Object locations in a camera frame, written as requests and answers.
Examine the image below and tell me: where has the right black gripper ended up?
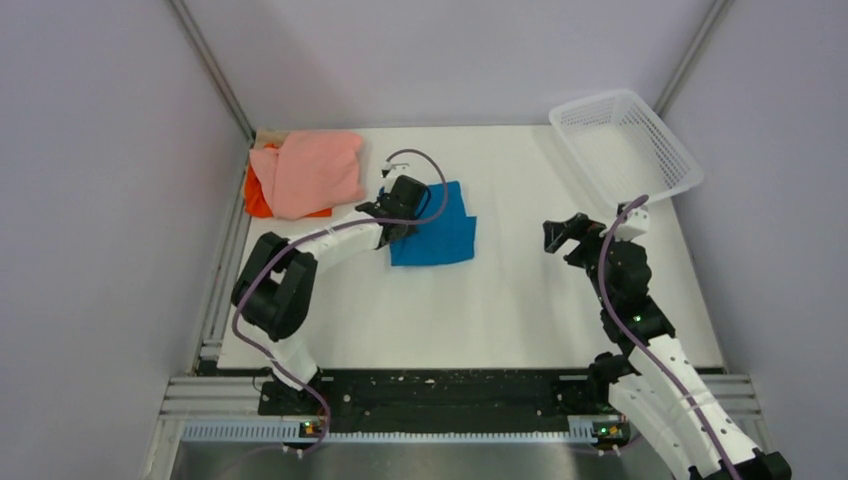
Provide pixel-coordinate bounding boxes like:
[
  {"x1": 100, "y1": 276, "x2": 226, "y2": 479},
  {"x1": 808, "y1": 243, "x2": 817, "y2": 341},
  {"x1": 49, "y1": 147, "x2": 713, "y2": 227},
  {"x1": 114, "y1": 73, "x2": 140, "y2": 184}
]
[{"x1": 544, "y1": 212, "x2": 635, "y2": 307}]

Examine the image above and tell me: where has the blue t shirt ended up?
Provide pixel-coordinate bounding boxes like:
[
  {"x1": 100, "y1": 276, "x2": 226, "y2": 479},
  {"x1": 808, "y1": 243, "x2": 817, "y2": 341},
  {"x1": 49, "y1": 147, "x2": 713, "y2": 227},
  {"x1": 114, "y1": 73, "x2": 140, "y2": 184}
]
[{"x1": 389, "y1": 181, "x2": 477, "y2": 267}]

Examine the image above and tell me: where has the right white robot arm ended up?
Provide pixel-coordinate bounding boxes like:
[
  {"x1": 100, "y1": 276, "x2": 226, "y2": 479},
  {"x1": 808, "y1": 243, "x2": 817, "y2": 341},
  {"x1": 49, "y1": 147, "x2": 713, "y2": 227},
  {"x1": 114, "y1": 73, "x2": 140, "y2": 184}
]
[{"x1": 542, "y1": 212, "x2": 792, "y2": 479}]

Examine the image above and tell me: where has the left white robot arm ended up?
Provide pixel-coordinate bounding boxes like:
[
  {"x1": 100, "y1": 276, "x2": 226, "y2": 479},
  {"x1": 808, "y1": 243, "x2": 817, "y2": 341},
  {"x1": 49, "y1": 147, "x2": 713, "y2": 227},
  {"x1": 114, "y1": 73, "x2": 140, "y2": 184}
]
[{"x1": 230, "y1": 175, "x2": 433, "y2": 414}]

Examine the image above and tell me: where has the white plastic basket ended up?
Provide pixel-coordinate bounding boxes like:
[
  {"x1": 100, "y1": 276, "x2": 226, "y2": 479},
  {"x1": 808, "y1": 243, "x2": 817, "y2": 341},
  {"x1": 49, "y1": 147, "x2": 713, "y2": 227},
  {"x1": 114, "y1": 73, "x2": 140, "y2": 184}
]
[{"x1": 548, "y1": 89, "x2": 705, "y2": 208}]

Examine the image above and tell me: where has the pink folded t shirt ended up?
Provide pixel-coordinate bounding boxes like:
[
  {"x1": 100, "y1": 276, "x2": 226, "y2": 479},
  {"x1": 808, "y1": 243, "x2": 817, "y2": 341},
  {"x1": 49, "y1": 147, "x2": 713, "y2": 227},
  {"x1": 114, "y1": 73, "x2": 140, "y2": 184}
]
[{"x1": 248, "y1": 129, "x2": 366, "y2": 220}]

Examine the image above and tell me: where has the orange folded t shirt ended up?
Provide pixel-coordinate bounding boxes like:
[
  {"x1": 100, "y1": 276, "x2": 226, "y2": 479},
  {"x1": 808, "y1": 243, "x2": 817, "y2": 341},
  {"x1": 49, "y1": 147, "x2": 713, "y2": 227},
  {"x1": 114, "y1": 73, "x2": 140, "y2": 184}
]
[{"x1": 243, "y1": 143, "x2": 333, "y2": 218}]

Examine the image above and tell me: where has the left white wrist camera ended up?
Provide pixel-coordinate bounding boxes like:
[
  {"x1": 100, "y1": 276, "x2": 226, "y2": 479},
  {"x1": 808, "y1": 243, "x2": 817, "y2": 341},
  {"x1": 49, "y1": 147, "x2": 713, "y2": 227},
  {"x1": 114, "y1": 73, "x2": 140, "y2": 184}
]
[{"x1": 381, "y1": 162, "x2": 409, "y2": 180}]

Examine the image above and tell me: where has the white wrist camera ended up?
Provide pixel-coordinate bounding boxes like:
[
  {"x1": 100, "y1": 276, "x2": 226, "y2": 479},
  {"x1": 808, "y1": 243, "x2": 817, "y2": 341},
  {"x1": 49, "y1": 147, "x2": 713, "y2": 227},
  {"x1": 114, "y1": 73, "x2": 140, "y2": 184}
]
[
  {"x1": 614, "y1": 206, "x2": 650, "y2": 241},
  {"x1": 381, "y1": 162, "x2": 409, "y2": 180}
]

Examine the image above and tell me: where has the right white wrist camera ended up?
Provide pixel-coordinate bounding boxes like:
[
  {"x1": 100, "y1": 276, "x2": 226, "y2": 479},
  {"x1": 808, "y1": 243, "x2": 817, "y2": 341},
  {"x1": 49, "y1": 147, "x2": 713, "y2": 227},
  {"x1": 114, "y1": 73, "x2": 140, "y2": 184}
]
[{"x1": 614, "y1": 206, "x2": 650, "y2": 241}]

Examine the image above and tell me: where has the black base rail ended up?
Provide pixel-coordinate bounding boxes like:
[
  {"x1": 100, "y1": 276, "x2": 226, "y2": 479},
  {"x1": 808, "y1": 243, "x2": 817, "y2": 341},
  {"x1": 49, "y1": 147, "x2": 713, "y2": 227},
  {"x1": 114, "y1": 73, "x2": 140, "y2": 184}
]
[{"x1": 258, "y1": 369, "x2": 615, "y2": 434}]

